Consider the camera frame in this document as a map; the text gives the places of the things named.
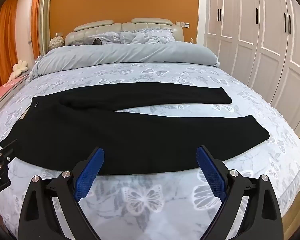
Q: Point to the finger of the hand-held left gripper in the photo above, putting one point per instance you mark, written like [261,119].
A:
[7,148]

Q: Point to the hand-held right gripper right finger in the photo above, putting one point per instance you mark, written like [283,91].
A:
[211,173]

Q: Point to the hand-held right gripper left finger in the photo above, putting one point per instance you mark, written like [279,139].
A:
[88,175]

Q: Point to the black pants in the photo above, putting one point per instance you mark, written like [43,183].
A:
[115,135]

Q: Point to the pink blanket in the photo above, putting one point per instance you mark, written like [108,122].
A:
[7,86]

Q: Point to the white flower plush cushion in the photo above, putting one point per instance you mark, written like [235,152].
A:
[19,68]

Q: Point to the orange curtain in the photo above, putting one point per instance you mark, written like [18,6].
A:
[2,42]

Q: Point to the bed with butterfly sheet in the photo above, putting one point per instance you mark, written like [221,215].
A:
[165,75]

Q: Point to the white bedside ornament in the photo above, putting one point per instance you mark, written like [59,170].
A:
[56,42]

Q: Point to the grey duvet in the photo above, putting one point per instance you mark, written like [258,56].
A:
[127,55]

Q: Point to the white wardrobe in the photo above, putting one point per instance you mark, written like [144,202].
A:
[260,30]

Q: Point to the white wall switch panel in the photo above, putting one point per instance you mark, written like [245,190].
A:
[179,23]

